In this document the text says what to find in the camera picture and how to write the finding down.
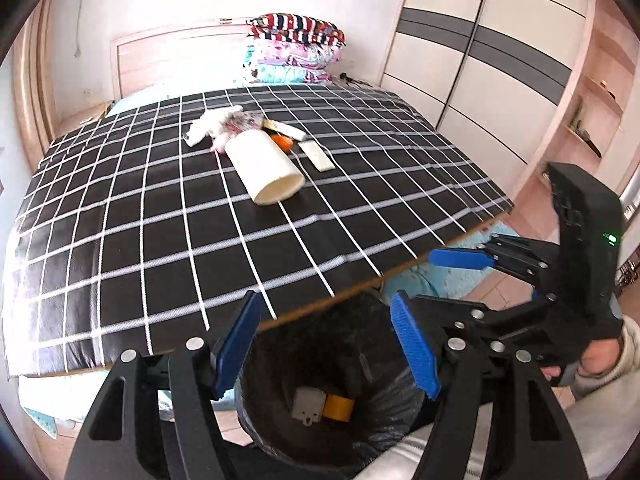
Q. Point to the person's right hand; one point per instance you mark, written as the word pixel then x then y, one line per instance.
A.
pixel 600 360

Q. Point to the wooden shelf niche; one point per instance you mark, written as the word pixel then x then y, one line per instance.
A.
pixel 600 85

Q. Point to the person's right forearm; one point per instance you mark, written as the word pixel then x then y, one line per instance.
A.
pixel 627 357

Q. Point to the person's light grey jacket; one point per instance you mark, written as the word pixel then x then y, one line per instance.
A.
pixel 610 440

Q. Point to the black checked cloth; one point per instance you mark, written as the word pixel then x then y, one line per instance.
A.
pixel 150 235

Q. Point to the white sliding-door wardrobe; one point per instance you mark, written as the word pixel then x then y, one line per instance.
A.
pixel 500 85

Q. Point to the yellow tape roll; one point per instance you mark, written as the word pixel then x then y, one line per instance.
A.
pixel 341 407

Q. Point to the wooden headboard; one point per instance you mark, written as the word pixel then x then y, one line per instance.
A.
pixel 175 60

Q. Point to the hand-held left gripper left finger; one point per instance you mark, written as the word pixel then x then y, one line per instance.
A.
pixel 239 347

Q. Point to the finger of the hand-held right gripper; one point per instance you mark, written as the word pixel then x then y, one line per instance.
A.
pixel 460 258
pixel 450 310

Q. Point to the white paper cup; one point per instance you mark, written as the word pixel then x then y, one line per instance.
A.
pixel 260 165

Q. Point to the black trash bin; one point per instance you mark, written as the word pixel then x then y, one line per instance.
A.
pixel 325 340

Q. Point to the beige curtain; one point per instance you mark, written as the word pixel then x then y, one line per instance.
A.
pixel 35 85

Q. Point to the white tissue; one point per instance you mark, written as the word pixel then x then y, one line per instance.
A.
pixel 207 125

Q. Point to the colourful snack packet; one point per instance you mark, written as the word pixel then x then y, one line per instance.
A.
pixel 242 122

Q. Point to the small orange item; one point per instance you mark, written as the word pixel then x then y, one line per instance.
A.
pixel 283 143

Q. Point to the pink printed quilt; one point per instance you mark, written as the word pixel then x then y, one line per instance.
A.
pixel 295 55

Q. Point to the white tube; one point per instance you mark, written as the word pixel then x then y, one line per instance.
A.
pixel 292 132

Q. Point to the small grey box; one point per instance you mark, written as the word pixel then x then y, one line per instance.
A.
pixel 306 402

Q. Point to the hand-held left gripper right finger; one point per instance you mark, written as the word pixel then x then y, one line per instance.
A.
pixel 416 347

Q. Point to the turquoise folded quilt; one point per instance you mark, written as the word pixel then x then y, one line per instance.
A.
pixel 280 75

